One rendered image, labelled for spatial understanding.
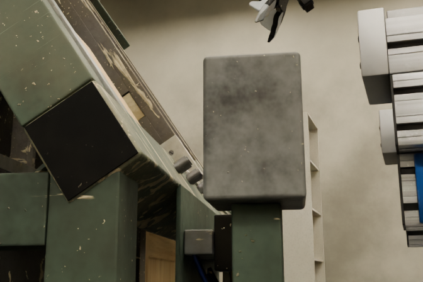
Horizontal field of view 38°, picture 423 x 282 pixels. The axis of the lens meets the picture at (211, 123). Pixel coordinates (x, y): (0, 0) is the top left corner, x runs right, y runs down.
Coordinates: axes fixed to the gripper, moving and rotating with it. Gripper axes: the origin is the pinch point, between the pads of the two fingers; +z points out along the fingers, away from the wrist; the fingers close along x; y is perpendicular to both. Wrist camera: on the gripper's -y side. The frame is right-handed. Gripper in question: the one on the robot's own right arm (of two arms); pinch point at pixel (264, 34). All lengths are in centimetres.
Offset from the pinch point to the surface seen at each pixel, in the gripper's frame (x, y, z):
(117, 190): 87, -27, 48
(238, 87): 85, -34, 31
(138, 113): 11.4, 17.7, 34.9
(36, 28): 90, -7, 34
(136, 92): 11.7, 20.8, 30.1
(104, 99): 88, -20, 39
